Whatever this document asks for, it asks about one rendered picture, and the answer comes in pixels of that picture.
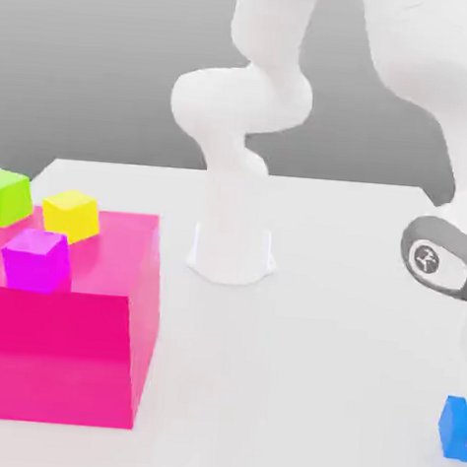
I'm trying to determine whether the small yellow cube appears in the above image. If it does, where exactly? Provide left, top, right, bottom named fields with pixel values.
left=38, top=187, right=103, bottom=247

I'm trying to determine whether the small magenta cube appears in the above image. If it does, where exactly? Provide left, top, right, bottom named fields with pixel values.
left=0, top=226, right=77, bottom=297

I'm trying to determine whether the small green cube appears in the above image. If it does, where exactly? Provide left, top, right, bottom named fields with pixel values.
left=0, top=167, right=36, bottom=231

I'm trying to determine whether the small blue cube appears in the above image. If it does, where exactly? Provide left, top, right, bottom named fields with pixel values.
left=435, top=394, right=467, bottom=462

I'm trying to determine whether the large pink box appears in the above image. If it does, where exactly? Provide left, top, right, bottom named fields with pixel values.
left=0, top=201, right=168, bottom=433

